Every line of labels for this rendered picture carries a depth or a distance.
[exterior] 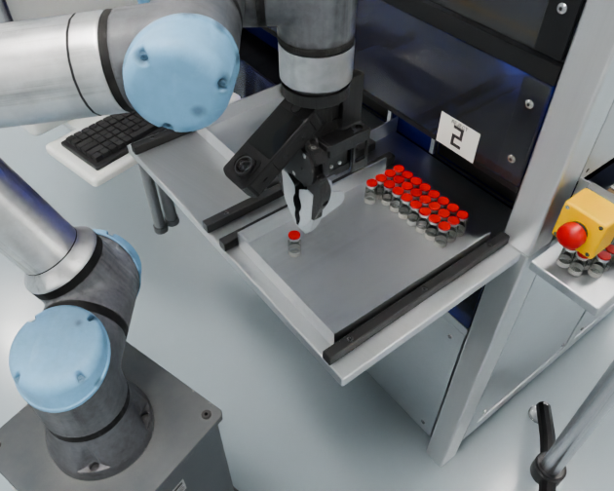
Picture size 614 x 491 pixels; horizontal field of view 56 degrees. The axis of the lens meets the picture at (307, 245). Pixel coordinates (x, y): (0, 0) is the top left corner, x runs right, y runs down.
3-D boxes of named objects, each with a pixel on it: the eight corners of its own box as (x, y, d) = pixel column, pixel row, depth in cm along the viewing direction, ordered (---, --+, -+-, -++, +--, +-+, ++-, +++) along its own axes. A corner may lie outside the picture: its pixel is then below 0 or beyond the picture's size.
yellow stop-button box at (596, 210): (576, 214, 93) (593, 180, 88) (616, 240, 90) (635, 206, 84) (548, 235, 90) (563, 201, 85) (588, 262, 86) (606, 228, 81)
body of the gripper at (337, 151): (368, 170, 67) (377, 79, 59) (310, 200, 64) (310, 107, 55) (327, 139, 72) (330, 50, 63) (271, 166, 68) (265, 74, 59)
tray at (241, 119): (321, 80, 137) (321, 66, 134) (396, 131, 123) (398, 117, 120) (196, 132, 123) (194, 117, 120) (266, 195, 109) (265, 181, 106)
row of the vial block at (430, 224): (379, 190, 109) (381, 171, 106) (448, 245, 99) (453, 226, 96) (370, 195, 108) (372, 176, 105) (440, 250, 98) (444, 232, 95)
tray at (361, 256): (383, 170, 114) (385, 157, 111) (485, 246, 99) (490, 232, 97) (239, 246, 99) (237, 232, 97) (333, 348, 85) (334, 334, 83)
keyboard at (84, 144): (193, 77, 152) (192, 68, 150) (230, 95, 146) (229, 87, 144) (60, 146, 131) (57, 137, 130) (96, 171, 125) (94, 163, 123)
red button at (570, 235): (564, 230, 89) (573, 211, 86) (587, 245, 87) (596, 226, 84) (550, 241, 87) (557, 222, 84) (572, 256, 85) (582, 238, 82)
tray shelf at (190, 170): (307, 78, 141) (307, 71, 140) (546, 241, 103) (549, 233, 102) (128, 152, 121) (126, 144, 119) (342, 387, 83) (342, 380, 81)
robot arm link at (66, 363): (26, 439, 74) (-17, 387, 65) (56, 352, 84) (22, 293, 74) (119, 438, 75) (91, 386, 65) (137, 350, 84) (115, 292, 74)
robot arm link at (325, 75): (308, 66, 52) (258, 32, 56) (308, 110, 55) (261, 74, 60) (371, 43, 55) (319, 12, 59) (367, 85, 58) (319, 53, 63)
